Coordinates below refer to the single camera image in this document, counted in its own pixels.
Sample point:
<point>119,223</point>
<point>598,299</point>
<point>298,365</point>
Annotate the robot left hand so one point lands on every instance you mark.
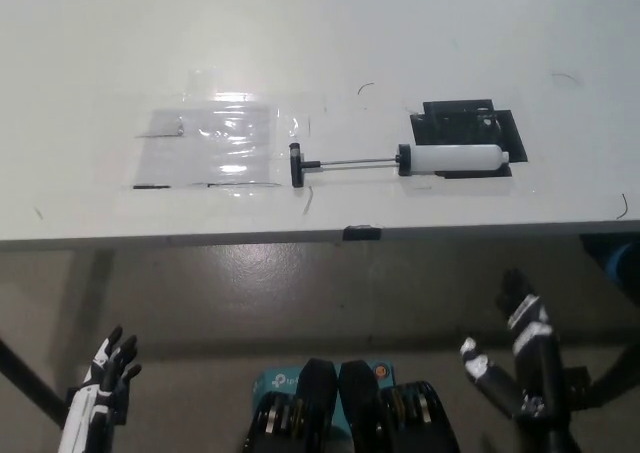
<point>82,413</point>

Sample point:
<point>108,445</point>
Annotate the teal tp-link box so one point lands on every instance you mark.
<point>272,378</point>

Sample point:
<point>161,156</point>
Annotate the clear plastic film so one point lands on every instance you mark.
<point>290,123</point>

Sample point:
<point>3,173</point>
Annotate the small black tape piece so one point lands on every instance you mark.
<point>362,232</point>

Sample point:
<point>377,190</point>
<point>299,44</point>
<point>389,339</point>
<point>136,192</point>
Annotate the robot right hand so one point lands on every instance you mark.
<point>535,363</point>

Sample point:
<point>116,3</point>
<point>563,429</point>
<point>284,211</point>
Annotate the small white air pump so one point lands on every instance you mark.
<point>450,159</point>

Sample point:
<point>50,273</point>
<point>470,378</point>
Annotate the blue object under table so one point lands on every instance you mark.
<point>622,263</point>

